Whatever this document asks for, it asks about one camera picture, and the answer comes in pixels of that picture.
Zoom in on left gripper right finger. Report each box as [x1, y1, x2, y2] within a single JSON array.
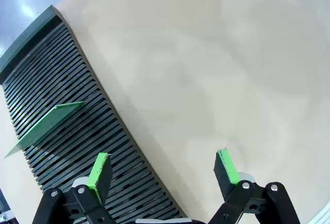
[[206, 148, 301, 224]]

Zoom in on black slotted PCB rack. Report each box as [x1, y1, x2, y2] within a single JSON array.
[[0, 5, 190, 224]]

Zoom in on green perforated PCB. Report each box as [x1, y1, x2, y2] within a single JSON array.
[[4, 101, 85, 159]]

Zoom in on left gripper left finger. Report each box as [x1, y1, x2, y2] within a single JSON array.
[[32, 152, 117, 224]]

